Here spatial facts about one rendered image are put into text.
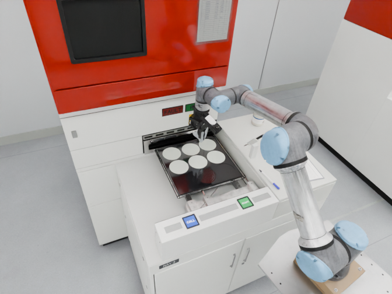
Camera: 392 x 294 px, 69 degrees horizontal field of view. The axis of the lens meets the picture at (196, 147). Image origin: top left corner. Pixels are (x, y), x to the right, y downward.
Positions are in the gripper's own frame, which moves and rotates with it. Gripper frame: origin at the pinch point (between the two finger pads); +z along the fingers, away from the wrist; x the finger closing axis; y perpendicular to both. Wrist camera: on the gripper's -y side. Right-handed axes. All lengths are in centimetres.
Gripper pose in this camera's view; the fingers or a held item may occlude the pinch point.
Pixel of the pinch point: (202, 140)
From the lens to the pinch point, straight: 149.0
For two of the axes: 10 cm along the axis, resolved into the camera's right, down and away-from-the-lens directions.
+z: -0.7, 7.5, 6.6
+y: -8.1, -4.3, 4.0
